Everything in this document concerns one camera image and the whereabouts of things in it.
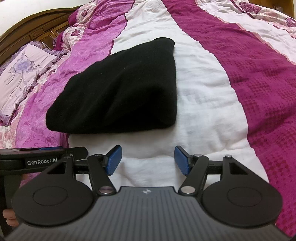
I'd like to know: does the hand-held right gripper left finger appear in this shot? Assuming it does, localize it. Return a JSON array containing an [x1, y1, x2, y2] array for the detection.
[[44, 145, 122, 196]]

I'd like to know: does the floral lilac pillow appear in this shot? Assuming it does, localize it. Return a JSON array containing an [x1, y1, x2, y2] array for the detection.
[[0, 42, 59, 116]]

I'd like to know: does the person's left hand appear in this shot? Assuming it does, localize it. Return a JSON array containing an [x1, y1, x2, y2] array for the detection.
[[2, 209, 17, 224]]

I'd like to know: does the black knit cardigan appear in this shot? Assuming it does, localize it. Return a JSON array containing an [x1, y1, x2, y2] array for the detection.
[[46, 37, 178, 135]]

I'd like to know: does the brown wooden headboard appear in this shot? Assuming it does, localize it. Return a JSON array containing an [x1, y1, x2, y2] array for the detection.
[[0, 5, 80, 67]]

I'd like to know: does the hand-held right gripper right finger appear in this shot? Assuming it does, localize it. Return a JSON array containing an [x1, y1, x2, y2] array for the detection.
[[174, 146, 252, 196]]

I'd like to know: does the pink and white floral quilt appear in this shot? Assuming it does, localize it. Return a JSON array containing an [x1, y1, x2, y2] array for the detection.
[[0, 0, 296, 232]]

